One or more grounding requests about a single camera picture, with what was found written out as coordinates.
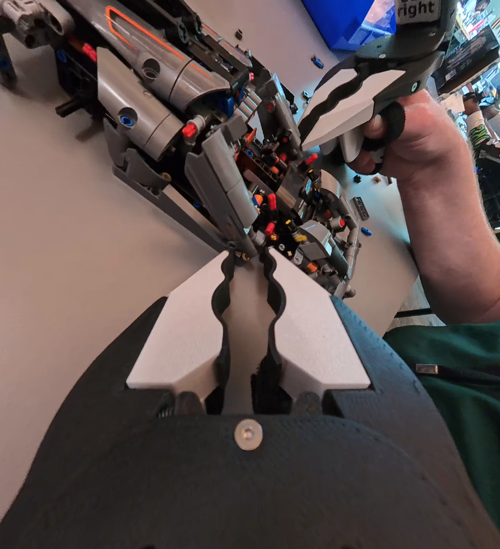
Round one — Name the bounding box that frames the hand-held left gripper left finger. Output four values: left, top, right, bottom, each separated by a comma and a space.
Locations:
126, 250, 236, 414

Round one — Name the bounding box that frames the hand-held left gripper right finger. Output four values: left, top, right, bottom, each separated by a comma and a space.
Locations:
251, 247, 371, 414

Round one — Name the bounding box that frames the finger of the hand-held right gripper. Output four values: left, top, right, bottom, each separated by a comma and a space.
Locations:
301, 69, 406, 151
297, 68, 359, 139

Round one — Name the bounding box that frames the grey lego cylinder assembly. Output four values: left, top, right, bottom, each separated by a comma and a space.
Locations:
184, 126, 261, 260

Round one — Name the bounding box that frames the large grey lego vehicle model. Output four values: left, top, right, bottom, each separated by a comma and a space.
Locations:
0, 0, 362, 301

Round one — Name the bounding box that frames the person's right forearm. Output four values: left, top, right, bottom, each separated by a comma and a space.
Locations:
396, 163, 500, 327

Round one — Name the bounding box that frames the person's right hand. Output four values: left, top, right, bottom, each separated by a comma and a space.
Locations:
345, 88, 475, 183

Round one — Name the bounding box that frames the dark printed box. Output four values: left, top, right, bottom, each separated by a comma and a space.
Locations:
432, 26, 500, 95

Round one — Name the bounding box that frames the blue plastic bin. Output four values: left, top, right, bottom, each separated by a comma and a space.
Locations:
301, 0, 398, 52

